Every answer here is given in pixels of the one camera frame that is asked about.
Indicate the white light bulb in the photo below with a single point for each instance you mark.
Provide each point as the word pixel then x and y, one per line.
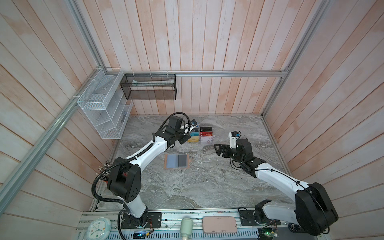
pixel 186 229

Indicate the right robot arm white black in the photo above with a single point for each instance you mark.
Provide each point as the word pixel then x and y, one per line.
pixel 312 209

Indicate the bundle of coloured pens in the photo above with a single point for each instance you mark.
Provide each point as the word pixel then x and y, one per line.
pixel 106 165

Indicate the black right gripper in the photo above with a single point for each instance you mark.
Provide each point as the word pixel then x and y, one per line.
pixel 226 148

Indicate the white analog clock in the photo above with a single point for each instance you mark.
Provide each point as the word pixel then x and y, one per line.
pixel 99 229

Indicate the black credit card right column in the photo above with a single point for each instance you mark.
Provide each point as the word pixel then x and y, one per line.
pixel 206 129

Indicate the pink rectangular case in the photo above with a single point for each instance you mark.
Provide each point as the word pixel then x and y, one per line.
pixel 215 225

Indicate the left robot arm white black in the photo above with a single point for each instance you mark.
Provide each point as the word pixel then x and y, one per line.
pixel 124 180

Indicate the red credit card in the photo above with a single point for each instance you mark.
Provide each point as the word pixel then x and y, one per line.
pixel 206 134

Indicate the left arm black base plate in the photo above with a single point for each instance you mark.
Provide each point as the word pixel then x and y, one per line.
pixel 148 220

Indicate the white wire mesh shelf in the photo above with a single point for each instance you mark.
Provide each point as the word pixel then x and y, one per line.
pixel 104 103

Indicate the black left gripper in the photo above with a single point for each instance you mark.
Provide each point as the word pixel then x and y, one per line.
pixel 185 138

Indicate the black stapler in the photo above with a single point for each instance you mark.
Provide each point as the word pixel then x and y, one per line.
pixel 295 228

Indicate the black mesh basket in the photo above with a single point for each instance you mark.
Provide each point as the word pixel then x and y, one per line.
pixel 149 87

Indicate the gold credit card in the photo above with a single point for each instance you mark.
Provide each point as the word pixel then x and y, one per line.
pixel 194 139

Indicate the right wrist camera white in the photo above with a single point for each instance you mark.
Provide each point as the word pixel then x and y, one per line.
pixel 234 136

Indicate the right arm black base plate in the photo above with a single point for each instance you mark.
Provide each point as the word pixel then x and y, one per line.
pixel 249 217

